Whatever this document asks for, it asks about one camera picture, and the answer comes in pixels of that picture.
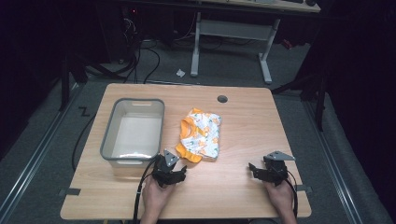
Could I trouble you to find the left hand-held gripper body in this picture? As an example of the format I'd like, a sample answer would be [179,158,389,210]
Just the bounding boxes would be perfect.
[151,148,185,189]

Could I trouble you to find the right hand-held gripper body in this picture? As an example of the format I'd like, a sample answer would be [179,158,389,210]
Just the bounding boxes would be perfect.
[261,150,296,188]

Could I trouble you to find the person's left hand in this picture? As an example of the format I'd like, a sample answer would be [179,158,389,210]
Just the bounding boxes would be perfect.
[141,175,176,216]

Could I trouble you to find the person's right hand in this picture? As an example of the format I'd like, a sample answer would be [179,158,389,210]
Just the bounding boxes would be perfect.
[263,179,295,217]

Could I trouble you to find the orange and white printed garment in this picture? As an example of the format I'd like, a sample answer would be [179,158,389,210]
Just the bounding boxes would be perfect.
[175,107,222,164]

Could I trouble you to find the white bin with grey rim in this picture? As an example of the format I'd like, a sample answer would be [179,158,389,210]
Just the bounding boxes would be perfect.
[99,97,166,178]

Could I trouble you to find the black metal stand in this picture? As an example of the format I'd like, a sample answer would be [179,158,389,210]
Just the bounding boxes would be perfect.
[270,69,329,133]
[58,54,90,112]

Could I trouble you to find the white-framed desk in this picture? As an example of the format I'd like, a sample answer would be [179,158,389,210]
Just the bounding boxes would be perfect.
[190,0,321,86]

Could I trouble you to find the dark computer tower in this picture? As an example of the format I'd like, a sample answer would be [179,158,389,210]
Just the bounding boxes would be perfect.
[95,4,142,63]

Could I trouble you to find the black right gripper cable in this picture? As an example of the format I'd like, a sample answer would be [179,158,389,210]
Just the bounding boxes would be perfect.
[285,169,299,218]

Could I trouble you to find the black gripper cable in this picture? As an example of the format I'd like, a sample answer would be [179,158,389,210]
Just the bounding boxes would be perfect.
[132,157,161,224]
[285,169,299,218]

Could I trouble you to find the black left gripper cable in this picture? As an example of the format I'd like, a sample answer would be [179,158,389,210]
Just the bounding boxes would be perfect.
[132,157,161,224]

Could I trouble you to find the metal floor rail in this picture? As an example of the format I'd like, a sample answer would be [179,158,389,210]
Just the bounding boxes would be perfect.
[303,99,363,224]
[0,83,80,218]

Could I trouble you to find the thin black floor cable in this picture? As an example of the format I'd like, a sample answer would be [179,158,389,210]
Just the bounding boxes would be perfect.
[71,114,97,172]

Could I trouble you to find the black floor cables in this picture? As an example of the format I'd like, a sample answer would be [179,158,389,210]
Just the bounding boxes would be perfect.
[83,18,162,85]

